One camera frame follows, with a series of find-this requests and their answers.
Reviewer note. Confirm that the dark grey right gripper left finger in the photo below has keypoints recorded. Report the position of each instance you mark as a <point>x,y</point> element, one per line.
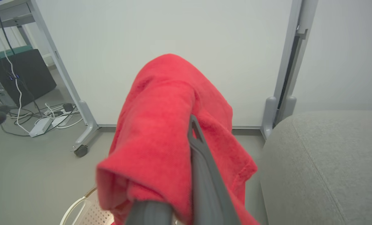
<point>148,214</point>

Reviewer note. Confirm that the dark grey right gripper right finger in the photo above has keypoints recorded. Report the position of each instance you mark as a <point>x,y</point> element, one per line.
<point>209,184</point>

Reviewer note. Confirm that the red clothing item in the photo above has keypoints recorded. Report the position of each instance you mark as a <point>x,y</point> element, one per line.
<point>161,131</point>

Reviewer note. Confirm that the white laundry basket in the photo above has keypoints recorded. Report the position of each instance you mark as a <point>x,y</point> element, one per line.
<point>87,211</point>

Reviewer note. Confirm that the grey fabric sofa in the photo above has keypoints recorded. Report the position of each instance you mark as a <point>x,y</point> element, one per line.
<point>326,168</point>

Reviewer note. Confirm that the white partition panel on casters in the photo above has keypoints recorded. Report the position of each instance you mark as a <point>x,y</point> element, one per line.
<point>173,59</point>

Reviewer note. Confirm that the black power adapter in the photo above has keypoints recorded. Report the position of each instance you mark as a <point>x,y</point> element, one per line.
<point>67,107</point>

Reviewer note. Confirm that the white power strip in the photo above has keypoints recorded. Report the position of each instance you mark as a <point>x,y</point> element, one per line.
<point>40,126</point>

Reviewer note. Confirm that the black computer case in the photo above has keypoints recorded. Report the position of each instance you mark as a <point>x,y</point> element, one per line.
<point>23,75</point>

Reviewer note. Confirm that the grey metal desk frame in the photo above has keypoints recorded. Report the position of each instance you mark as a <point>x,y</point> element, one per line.
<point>11,15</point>

